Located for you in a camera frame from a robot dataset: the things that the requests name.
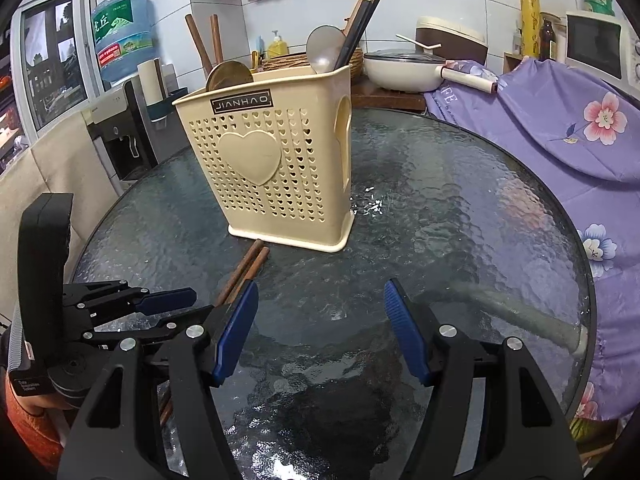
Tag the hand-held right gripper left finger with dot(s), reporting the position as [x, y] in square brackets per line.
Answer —
[232, 340]

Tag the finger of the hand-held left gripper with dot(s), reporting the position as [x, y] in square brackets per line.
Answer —
[165, 299]
[170, 325]

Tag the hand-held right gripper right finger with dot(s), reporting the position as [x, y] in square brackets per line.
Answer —
[407, 335]

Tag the brown wooden chopstick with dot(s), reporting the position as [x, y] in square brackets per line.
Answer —
[257, 265]
[216, 40]
[197, 45]
[247, 260]

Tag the beige plastic utensil basket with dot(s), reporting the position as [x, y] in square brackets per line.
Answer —
[250, 185]

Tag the silver metal spoon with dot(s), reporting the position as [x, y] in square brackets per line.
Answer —
[325, 50]

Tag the black chopstick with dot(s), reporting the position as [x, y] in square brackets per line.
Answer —
[365, 15]
[372, 15]

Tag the beige cloth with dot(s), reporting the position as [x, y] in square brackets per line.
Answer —
[50, 185]

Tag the white water dispenser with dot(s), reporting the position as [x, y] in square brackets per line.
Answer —
[120, 135]

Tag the white framed window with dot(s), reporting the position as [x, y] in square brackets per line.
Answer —
[50, 50]

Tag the gold metal spoon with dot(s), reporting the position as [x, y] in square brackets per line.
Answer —
[230, 76]

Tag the wooden vanity table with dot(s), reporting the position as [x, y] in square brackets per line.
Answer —
[385, 100]

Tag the blue water jug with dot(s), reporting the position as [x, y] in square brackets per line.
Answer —
[122, 35]

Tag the white frying pan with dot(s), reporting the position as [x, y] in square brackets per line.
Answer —
[400, 75]

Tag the purple floral cloth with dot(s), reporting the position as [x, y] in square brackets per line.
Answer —
[575, 135]

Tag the blue toothbrush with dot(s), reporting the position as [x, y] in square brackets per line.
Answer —
[258, 52]

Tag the woven-look wash basin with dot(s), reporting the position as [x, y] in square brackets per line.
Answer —
[285, 62]

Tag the yellow soap bottle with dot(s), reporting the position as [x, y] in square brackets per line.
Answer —
[278, 49]

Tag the glass pan lid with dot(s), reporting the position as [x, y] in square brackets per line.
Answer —
[405, 55]

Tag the wooden box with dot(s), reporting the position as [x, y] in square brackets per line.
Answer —
[515, 64]

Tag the white and brown rice cooker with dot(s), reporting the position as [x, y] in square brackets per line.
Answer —
[455, 35]

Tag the small clear bottle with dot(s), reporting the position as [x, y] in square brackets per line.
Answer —
[517, 40]

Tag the dark glass bottle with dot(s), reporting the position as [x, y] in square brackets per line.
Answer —
[548, 42]

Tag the yellow wrap roll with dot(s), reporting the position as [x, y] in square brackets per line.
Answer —
[530, 22]

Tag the white microwave oven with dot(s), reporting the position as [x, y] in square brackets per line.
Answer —
[595, 42]

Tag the teal wall holder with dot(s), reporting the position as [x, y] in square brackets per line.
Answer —
[172, 105]

